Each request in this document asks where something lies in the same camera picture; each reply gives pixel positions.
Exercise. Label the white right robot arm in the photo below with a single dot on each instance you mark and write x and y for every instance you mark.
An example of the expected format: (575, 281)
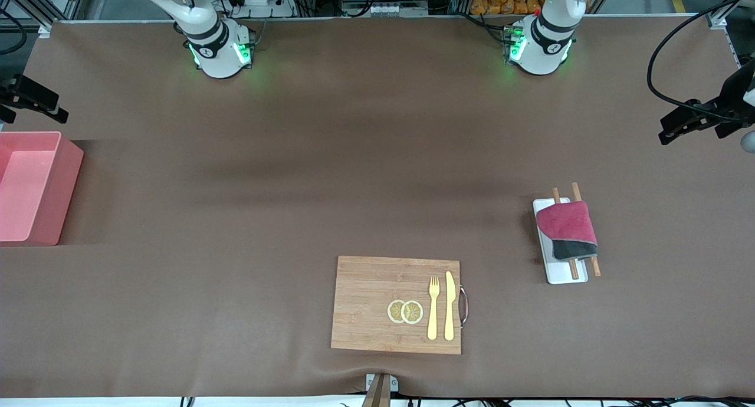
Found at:
(218, 59)

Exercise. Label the yellow knife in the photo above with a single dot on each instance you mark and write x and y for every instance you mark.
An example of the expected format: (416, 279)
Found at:
(449, 312)

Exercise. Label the wooden cutting board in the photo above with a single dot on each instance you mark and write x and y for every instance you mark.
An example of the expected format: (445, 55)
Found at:
(365, 301)

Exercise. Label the brown wooden chopstick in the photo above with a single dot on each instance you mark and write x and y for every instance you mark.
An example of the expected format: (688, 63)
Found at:
(576, 190)
(574, 271)

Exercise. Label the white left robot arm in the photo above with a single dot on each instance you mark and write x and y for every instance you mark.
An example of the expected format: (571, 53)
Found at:
(540, 56)

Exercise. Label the metal table edge bracket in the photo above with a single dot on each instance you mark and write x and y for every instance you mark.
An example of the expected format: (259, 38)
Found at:
(380, 392)

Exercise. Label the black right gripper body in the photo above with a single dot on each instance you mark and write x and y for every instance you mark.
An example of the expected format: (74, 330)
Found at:
(13, 92)

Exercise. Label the yellow fork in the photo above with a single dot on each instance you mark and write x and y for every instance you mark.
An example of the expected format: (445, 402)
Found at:
(433, 318)

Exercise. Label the pink plastic bin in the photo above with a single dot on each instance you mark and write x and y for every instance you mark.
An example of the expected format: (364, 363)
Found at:
(41, 206)

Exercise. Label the white rectangular tray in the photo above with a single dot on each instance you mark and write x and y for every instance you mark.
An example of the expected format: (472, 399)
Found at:
(560, 274)

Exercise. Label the aluminium frame profile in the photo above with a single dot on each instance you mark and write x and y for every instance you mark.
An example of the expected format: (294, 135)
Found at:
(722, 15)
(35, 9)

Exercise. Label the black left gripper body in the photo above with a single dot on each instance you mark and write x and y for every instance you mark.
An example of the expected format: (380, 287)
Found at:
(733, 93)

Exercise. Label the lemon slice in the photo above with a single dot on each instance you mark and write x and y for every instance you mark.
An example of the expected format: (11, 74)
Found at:
(413, 312)
(394, 311)

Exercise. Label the white power strip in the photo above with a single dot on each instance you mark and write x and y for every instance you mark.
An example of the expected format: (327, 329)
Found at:
(265, 6)

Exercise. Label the red and grey cloth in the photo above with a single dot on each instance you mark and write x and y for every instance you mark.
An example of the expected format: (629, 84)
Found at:
(566, 224)

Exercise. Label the white socket bar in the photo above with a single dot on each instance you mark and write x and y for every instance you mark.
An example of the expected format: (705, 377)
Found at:
(383, 9)

